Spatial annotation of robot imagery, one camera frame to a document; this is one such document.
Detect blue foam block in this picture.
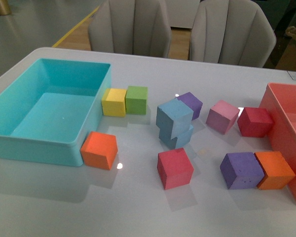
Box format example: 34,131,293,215
159,125,194,150
156,98,193,139

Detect green foam block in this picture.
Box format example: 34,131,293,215
125,86,148,115

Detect yellow foam block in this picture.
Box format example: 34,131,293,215
101,88,127,117

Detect far purple foam block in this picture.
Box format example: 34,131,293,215
177,92,203,120

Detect purple foam block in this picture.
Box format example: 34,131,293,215
177,92,203,120
220,152,264,190

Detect front red foam block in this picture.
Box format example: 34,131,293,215
157,148,194,190

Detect left orange foam block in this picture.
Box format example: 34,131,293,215
80,131,118,170

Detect orange foam block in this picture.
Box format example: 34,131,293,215
254,151,296,190
80,131,118,170

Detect pink foam block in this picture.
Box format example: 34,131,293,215
206,100,240,134

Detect left grey chair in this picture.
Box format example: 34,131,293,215
88,0,171,58

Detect grey chair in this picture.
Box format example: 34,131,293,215
88,0,171,58
189,0,276,68

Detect near purple foam block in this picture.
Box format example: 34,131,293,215
220,152,264,190

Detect dark red foam block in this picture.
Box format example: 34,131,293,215
237,107,274,138

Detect turquoise plastic bin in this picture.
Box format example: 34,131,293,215
0,58,111,166

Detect white cabinet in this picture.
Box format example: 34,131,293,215
165,0,200,29

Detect right grey chair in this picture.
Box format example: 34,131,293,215
189,0,276,68

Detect pink plastic bin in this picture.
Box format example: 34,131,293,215
259,82,296,201

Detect right orange foam block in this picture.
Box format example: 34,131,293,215
254,151,296,190

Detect gold cylinder post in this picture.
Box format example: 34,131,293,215
0,0,11,16

